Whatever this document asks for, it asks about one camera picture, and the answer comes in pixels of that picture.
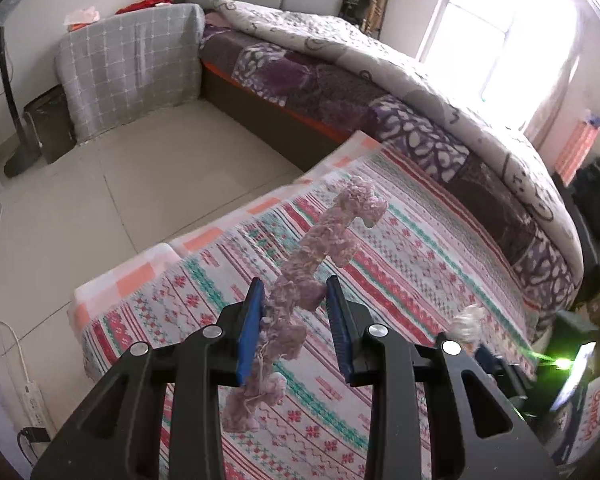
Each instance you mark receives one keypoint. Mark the black fan stand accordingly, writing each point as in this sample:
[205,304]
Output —
[22,155]

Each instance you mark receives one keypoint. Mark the pink striped bag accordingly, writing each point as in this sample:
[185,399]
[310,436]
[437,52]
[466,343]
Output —
[577,152]

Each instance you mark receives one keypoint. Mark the black plug adapter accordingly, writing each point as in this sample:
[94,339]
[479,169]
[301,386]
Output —
[35,435]

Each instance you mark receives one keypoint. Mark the pink cloth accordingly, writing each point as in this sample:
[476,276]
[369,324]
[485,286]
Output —
[82,17]

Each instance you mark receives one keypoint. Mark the bed with floral quilt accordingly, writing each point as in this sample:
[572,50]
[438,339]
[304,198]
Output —
[290,75]

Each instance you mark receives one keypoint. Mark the white power strip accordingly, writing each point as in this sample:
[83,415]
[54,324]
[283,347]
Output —
[32,402]

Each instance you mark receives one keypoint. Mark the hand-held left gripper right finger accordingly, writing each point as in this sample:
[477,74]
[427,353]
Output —
[339,330]

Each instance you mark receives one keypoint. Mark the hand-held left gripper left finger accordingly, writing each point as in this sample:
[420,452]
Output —
[250,330]

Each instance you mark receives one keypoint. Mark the dark bed frame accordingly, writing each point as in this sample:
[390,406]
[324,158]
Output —
[260,110]

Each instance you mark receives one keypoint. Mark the bed with patterned bedding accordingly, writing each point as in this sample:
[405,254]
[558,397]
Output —
[380,60]

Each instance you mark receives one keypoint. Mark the striped patterned blanket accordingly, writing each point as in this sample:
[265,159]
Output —
[405,270]

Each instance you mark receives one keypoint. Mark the grey checked covered nightstand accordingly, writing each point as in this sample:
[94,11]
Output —
[130,65]

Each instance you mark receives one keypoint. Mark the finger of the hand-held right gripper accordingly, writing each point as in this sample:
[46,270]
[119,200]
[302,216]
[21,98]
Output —
[505,380]

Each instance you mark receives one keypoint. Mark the black bag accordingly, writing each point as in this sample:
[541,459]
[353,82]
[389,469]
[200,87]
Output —
[355,2]

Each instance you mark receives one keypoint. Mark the window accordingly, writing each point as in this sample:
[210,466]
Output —
[500,35]

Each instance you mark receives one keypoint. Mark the printed water bottle carton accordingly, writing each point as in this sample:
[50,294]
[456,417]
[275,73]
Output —
[597,422]

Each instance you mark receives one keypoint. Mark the red cloth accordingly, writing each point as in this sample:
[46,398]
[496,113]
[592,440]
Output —
[145,5]

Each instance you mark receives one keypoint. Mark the white tissue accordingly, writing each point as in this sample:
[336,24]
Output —
[467,322]

